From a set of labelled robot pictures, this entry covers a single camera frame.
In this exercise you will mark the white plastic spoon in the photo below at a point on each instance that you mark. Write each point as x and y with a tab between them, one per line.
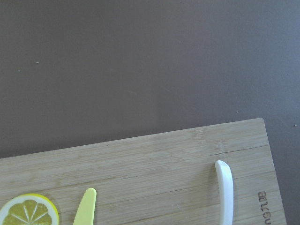
226	192

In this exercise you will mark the single lemon slice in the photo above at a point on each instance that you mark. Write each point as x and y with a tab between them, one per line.
29	209

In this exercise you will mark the bamboo cutting board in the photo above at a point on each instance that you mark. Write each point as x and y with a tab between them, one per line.
161	179

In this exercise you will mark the yellow plastic knife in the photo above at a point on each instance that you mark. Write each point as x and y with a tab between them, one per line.
86	208

